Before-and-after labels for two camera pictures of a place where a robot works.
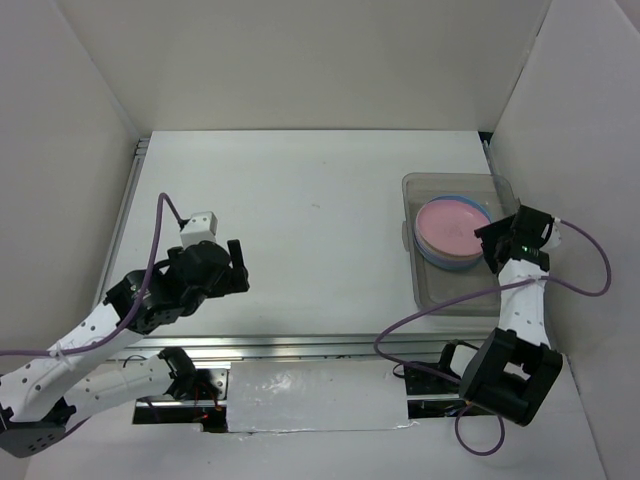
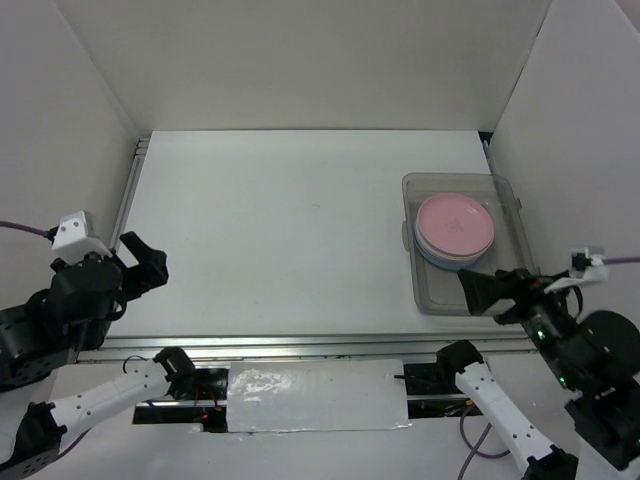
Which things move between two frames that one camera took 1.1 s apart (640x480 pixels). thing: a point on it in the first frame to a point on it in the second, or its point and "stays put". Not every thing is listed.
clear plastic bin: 445,258 stays put
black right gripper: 504,226 to 519,283
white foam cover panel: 293,396 stays put
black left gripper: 234,279 to 152,271
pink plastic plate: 448,227 stays put
